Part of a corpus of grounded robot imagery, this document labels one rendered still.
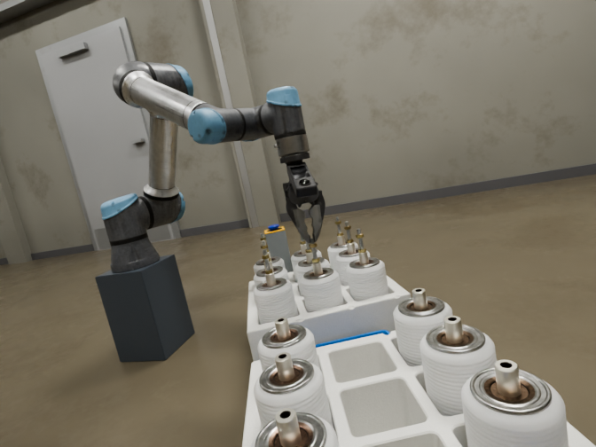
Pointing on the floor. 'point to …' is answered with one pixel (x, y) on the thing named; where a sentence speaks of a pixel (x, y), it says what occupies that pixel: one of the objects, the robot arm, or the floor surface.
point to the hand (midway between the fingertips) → (311, 238)
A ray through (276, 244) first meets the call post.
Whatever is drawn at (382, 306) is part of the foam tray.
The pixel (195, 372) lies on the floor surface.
